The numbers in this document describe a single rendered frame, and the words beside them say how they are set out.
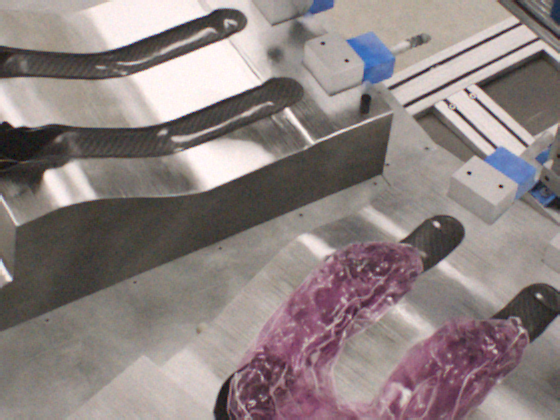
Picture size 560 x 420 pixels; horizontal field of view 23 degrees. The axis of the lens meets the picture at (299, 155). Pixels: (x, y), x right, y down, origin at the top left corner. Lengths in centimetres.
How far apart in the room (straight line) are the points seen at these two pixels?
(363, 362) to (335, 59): 32
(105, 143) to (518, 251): 38
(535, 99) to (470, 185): 107
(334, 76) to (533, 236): 23
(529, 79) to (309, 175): 110
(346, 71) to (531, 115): 103
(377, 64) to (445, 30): 141
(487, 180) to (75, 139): 37
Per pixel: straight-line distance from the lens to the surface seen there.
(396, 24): 268
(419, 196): 124
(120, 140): 121
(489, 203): 122
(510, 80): 231
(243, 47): 130
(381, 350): 109
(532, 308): 119
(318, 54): 126
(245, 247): 125
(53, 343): 120
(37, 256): 115
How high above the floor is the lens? 179
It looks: 48 degrees down
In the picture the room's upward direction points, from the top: 6 degrees clockwise
